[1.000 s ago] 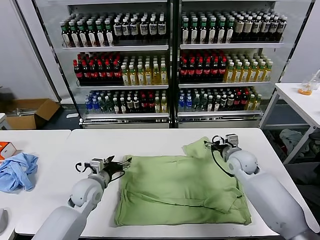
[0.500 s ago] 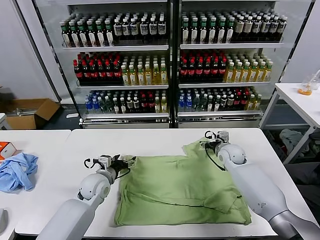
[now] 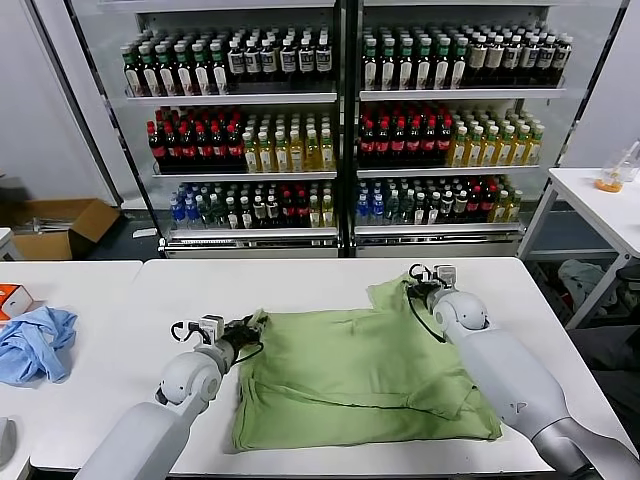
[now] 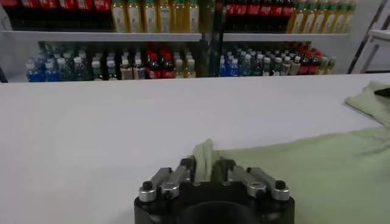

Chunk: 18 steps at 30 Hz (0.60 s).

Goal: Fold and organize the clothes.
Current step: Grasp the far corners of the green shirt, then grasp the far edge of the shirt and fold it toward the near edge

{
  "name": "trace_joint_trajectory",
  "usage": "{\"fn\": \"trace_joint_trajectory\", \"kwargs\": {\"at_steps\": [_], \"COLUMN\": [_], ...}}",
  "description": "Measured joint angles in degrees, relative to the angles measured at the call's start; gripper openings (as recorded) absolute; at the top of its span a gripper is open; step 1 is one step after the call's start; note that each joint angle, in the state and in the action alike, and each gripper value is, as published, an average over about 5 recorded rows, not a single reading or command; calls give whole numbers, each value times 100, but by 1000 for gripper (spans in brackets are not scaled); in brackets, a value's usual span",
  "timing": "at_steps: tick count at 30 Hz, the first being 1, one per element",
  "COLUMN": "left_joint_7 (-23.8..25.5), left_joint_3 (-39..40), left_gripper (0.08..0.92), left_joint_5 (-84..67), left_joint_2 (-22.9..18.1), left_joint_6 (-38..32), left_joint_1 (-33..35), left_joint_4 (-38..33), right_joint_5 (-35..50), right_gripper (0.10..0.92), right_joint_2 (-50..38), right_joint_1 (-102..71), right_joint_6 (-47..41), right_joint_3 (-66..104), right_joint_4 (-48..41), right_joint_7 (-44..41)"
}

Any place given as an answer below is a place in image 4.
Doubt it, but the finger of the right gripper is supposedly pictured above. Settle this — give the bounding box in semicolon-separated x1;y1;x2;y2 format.
374;87;390;98

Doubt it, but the red-capped cola bottle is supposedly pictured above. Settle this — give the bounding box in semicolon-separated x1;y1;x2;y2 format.
147;54;161;80
161;53;176;79
93;0;111;31
38;0;59;31
259;0;272;33
282;0;294;33
76;0;94;31
225;0;238;33
309;51;321;75
0;0;20;31
236;0;249;33
247;0;260;33
19;0;39;31
299;51;310;75
271;0;283;33
58;0;76;31

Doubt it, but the light green t-shirt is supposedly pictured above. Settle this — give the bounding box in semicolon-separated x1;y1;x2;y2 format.
191;79;390;224

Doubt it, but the blue water bottle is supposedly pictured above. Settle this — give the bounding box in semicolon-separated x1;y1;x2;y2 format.
43;61;60;82
26;62;43;83
219;57;230;77
229;57;240;77

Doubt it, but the white beverage cooler cabinet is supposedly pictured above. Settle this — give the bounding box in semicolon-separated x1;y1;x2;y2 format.
213;0;366;77
0;0;214;83

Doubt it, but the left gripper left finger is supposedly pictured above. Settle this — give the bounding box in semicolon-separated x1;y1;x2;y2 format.
138;155;197;203

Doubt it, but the white cooler shelf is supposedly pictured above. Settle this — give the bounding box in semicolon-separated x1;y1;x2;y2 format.
0;30;202;43
222;32;351;43

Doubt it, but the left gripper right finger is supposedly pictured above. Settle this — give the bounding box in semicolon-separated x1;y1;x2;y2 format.
213;158;291;202

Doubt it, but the glass cooler door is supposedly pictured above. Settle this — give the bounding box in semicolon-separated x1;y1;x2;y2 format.
335;0;389;74

